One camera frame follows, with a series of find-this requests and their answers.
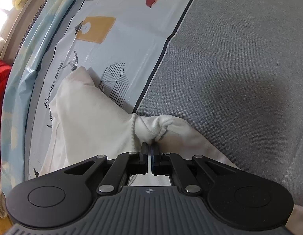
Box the red folded quilt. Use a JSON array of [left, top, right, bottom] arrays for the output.
[[0, 59, 13, 175]]

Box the white t-shirt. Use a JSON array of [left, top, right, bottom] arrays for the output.
[[39, 67, 240, 194]]

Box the light blue patterned sheet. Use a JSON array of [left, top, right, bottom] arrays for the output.
[[1, 0, 91, 194]]

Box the printed grey bedsheet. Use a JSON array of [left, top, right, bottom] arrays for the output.
[[23, 0, 303, 226]]

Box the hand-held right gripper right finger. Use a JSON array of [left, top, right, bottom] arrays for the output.
[[151, 143, 240, 194]]

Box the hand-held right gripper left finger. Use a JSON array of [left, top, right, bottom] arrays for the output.
[[61, 142, 150, 194]]

